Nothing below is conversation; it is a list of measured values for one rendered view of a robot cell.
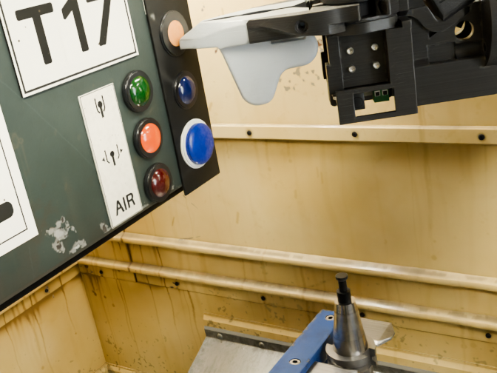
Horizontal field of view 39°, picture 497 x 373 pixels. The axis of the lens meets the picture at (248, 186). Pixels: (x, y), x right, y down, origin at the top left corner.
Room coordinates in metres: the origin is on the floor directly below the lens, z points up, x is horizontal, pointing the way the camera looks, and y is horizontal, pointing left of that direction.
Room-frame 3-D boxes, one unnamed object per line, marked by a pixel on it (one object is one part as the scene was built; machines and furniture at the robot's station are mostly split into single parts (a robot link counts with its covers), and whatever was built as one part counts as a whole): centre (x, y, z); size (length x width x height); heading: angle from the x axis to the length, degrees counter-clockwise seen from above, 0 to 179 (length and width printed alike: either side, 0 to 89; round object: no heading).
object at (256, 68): (0.47, -0.02, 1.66); 0.09 x 0.03 x 0.06; 85
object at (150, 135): (0.45, 0.06, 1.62); 0.02 x 0.01 x 0.02; 145
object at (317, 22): (0.46, -0.06, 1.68); 0.09 x 0.05 x 0.02; 85
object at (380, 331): (0.80, -0.12, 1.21); 0.07 x 0.05 x 0.01; 55
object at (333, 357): (0.75, -0.09, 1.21); 0.06 x 0.06 x 0.03
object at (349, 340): (0.75, -0.09, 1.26); 0.04 x 0.04 x 0.07
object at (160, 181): (0.45, 0.06, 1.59); 0.02 x 0.01 x 0.02; 145
